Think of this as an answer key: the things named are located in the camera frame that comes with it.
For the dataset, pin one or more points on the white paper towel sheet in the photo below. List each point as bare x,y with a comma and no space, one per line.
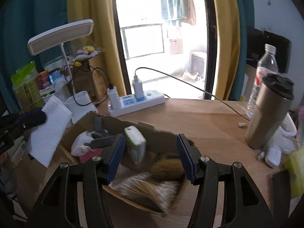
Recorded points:
44,139

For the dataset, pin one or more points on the steel travel tumbler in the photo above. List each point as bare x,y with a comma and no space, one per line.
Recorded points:
272,105

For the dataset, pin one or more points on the black smartphone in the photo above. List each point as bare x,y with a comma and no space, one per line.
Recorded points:
280,196

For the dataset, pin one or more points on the white charger with black cable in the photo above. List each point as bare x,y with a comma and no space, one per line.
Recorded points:
112,94

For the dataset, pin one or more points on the duck print tissue pack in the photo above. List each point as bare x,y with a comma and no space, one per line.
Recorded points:
136,144

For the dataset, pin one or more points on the white plastic basket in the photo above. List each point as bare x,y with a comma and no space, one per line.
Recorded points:
61,93

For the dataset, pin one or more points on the red tin can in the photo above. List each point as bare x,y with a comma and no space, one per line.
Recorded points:
43,79

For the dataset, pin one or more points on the white charger with grey cable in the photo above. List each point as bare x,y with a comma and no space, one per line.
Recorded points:
137,86

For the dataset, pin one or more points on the yellow tissue pack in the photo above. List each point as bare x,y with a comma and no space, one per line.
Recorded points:
294,165

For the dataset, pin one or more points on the clear water bottle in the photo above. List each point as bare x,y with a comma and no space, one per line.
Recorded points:
266,65

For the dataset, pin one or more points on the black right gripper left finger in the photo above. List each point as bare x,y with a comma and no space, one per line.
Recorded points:
57,205

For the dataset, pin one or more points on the black monitor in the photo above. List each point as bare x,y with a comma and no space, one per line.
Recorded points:
258,42

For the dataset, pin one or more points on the pink fluffy cloth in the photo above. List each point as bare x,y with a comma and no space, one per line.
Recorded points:
87,156

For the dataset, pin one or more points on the white power strip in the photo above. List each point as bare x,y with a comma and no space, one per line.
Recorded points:
129,104

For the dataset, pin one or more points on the dark grey sock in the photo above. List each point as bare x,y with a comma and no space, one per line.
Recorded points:
101,138

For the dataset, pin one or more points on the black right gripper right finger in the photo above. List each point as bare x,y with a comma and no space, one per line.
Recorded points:
244,205

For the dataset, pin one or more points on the white computer mouse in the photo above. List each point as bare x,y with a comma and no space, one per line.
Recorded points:
273,156

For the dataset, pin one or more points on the white desk lamp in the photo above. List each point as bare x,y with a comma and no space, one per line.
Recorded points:
80,102

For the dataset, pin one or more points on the clear bag with brown item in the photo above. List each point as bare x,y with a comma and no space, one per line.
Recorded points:
143,189

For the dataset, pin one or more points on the green snack bag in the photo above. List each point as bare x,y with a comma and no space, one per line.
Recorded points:
26,88

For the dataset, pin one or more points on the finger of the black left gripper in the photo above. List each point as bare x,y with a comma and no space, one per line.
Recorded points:
24,121

